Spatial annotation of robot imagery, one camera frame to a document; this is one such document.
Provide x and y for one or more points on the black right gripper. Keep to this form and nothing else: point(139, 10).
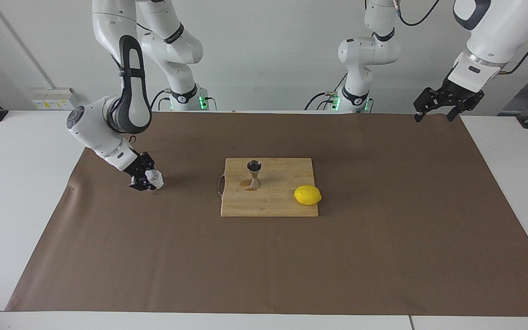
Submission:
point(139, 167)

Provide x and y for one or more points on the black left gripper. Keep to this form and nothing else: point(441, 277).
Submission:
point(452, 97)

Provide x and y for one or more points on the small clear glass cup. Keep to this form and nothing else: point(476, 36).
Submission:
point(155, 179)

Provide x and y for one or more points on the steel double jigger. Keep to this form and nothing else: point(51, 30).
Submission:
point(255, 181)

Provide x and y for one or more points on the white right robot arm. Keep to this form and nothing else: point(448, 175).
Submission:
point(94, 133)

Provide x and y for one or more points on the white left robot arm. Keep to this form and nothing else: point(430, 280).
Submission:
point(497, 41)

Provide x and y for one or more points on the brown paper table mat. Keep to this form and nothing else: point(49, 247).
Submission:
point(154, 256)

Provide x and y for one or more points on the wooden cutting board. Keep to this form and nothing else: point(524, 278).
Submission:
point(282, 206)

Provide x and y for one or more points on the yellow lemon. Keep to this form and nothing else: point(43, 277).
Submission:
point(307, 195)

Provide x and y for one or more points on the white wall socket box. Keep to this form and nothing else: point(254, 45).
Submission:
point(55, 99)

